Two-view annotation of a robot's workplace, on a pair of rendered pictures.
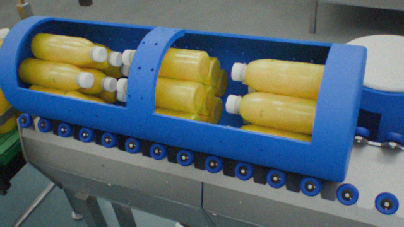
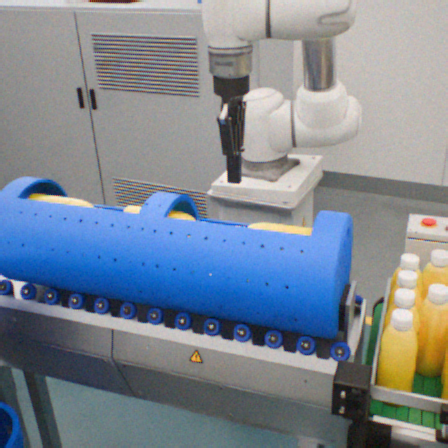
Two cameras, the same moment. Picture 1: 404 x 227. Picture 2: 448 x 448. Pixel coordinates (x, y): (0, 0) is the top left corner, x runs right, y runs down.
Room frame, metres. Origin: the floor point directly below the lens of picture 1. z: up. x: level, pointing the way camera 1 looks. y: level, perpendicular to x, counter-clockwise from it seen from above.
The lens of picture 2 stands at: (2.08, 0.02, 1.80)
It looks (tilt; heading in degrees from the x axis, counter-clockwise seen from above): 28 degrees down; 172
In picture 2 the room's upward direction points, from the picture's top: 3 degrees counter-clockwise
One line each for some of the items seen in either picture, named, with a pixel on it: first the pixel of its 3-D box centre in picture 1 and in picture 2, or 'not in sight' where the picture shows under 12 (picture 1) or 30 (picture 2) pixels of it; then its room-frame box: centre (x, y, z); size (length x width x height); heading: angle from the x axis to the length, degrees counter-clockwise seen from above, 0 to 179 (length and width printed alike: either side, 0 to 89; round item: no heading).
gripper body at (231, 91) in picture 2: not in sight; (231, 96); (0.94, 0.22, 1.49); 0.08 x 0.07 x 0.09; 150
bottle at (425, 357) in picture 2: not in sight; (432, 332); (1.18, 0.60, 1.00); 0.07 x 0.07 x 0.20
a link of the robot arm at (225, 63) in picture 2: not in sight; (230, 60); (0.93, 0.22, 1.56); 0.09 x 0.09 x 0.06
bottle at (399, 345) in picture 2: not in sight; (397, 359); (1.24, 0.49, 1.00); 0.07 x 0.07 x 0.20
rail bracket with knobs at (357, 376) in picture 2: not in sight; (352, 391); (1.26, 0.39, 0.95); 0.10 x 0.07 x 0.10; 151
